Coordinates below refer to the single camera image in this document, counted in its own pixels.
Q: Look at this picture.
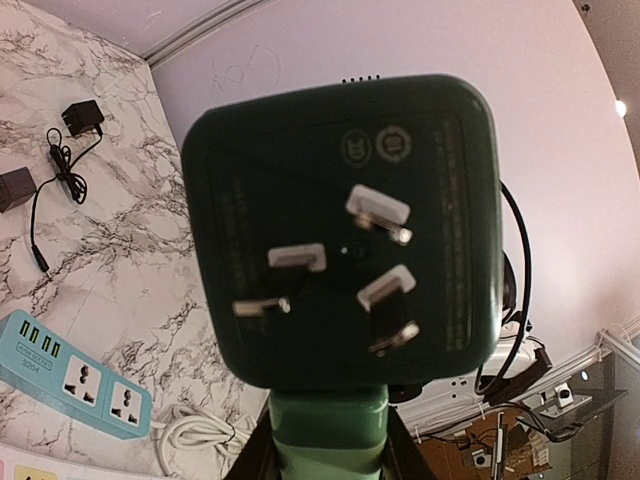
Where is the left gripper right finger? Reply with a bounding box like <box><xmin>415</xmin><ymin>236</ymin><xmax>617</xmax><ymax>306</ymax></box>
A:
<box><xmin>382</xmin><ymin>407</ymin><xmax>438</xmax><ymax>480</ymax></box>

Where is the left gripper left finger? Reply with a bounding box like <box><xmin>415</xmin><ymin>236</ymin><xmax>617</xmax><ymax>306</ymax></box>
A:
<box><xmin>227</xmin><ymin>414</ymin><xmax>275</xmax><ymax>480</ymax></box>

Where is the light green plug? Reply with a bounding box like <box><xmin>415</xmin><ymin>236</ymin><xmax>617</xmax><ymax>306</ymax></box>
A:
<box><xmin>269</xmin><ymin>386</ymin><xmax>389</xmax><ymax>480</ymax></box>

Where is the dark green cube plug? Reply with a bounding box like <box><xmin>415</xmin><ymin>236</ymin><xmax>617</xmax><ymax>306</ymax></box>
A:
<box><xmin>182</xmin><ymin>75</ymin><xmax>503</xmax><ymax>390</ymax></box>

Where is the teal power strip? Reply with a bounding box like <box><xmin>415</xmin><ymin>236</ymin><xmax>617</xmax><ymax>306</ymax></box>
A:
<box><xmin>1</xmin><ymin>310</ymin><xmax>152</xmax><ymax>440</ymax></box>

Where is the white multicolour power strip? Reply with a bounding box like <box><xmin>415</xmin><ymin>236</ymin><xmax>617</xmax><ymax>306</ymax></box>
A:
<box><xmin>1</xmin><ymin>446</ymin><xmax>66</xmax><ymax>480</ymax></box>

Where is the dark grey usb charger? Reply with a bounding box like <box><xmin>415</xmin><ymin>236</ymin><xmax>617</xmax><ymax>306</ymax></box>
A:
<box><xmin>0</xmin><ymin>167</ymin><xmax>36</xmax><ymax>213</ymax></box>

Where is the black power adapter with cable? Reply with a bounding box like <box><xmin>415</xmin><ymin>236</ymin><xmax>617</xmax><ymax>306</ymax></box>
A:
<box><xmin>29</xmin><ymin>100</ymin><xmax>104</xmax><ymax>276</ymax></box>

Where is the white bundled power cord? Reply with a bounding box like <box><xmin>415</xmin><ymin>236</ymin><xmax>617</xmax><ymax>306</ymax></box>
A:
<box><xmin>152</xmin><ymin>404</ymin><xmax>261</xmax><ymax>479</ymax></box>

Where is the right aluminium frame post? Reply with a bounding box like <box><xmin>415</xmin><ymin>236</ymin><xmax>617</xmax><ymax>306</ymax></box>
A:
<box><xmin>140</xmin><ymin>0</ymin><xmax>267</xmax><ymax>67</ymax></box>

